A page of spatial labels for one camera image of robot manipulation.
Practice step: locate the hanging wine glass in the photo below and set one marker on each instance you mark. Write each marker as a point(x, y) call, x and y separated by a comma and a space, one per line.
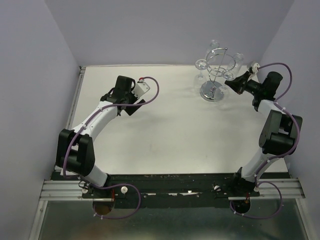
point(236, 62)
point(212, 48)
point(200, 78)

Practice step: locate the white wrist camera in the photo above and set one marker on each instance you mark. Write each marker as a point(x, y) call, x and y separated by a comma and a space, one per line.
point(140, 89)
point(253, 67)

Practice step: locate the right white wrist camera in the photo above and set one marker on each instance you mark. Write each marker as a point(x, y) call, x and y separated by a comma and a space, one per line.
point(253, 67)

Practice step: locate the aluminium front rail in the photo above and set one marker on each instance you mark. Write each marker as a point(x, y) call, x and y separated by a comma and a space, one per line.
point(59, 190)

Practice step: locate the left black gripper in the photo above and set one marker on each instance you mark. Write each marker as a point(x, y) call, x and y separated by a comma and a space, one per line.
point(131, 109)

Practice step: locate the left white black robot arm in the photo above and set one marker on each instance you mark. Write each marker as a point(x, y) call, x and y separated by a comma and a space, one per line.
point(75, 148)

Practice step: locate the aluminium left side rail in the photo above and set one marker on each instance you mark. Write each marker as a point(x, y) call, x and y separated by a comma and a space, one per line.
point(82, 70)

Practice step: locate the rear hanging wine glass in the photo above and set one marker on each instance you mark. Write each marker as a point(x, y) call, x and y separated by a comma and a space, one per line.
point(212, 48)

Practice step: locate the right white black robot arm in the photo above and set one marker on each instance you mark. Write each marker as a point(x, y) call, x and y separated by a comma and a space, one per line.
point(279, 135)

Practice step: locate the right hanging wine glass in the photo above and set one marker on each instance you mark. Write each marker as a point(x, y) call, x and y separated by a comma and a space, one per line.
point(236, 62)

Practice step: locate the chrome wine glass rack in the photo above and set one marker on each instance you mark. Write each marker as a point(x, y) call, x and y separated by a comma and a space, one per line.
point(212, 90)

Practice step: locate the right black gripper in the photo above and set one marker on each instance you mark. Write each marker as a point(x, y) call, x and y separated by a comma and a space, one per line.
point(237, 84)

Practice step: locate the aluminium rail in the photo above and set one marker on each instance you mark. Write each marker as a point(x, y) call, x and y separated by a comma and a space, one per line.
point(82, 70)
point(59, 190)

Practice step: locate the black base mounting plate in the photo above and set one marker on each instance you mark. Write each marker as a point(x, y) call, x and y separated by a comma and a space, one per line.
point(169, 191)

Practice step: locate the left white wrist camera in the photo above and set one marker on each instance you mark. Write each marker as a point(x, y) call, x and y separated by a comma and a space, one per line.
point(140, 89)

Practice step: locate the left hanging wine glass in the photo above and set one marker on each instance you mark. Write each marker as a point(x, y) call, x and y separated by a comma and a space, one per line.
point(200, 78)

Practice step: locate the clear wine glass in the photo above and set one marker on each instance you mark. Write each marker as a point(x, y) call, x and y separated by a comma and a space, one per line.
point(229, 74)

